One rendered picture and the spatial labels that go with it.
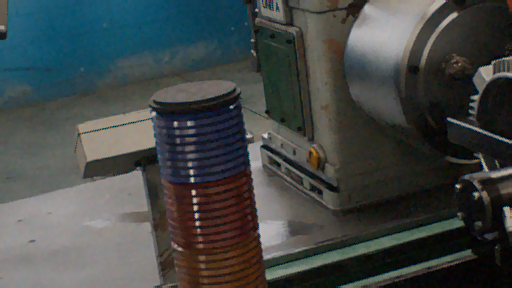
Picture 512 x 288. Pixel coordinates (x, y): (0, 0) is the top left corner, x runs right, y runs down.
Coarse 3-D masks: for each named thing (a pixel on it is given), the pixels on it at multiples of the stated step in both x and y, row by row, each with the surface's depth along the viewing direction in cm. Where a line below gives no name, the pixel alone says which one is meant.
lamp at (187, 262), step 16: (256, 240) 63; (176, 256) 63; (192, 256) 62; (208, 256) 61; (224, 256) 61; (240, 256) 62; (256, 256) 63; (176, 272) 64; (192, 272) 62; (208, 272) 62; (224, 272) 62; (240, 272) 62; (256, 272) 63
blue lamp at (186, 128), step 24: (240, 96) 62; (168, 120) 59; (192, 120) 59; (216, 120) 59; (240, 120) 61; (168, 144) 60; (192, 144) 59; (216, 144) 59; (240, 144) 61; (168, 168) 61; (192, 168) 60; (216, 168) 60; (240, 168) 61
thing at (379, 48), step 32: (384, 0) 136; (416, 0) 129; (448, 0) 125; (480, 0) 126; (352, 32) 139; (384, 32) 130; (416, 32) 124; (448, 32) 125; (480, 32) 127; (352, 64) 138; (384, 64) 129; (416, 64) 125; (448, 64) 124; (480, 64) 128; (352, 96) 141; (384, 96) 130; (416, 96) 126; (448, 96) 127; (384, 128) 139; (416, 128) 127; (480, 160) 132
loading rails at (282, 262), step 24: (432, 216) 113; (456, 216) 115; (336, 240) 110; (360, 240) 111; (384, 240) 110; (408, 240) 109; (432, 240) 110; (456, 240) 111; (288, 264) 107; (312, 264) 106; (336, 264) 106; (360, 264) 108; (384, 264) 109; (408, 264) 110; (432, 264) 102; (456, 264) 100; (480, 264) 101
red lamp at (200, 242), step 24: (168, 192) 61; (192, 192) 60; (216, 192) 60; (240, 192) 61; (168, 216) 63; (192, 216) 61; (216, 216) 60; (240, 216) 61; (192, 240) 61; (216, 240) 61; (240, 240) 62
